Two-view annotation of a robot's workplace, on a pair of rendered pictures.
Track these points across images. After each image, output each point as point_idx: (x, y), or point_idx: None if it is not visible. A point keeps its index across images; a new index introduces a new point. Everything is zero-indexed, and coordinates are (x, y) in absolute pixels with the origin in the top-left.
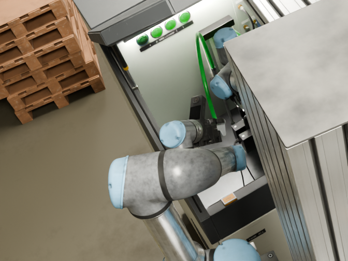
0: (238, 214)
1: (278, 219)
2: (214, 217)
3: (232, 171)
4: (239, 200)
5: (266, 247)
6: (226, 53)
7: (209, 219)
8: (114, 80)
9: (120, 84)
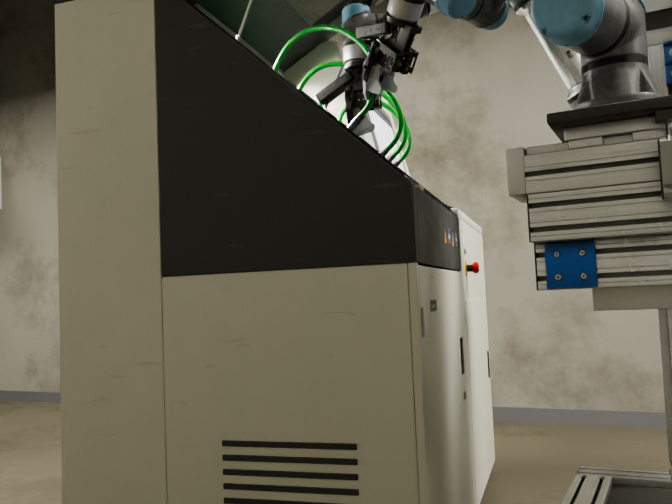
0: (426, 225)
1: (440, 297)
2: (417, 195)
3: (500, 12)
4: (426, 194)
5: (437, 356)
6: (367, 20)
7: (415, 191)
8: (59, 174)
9: (179, 68)
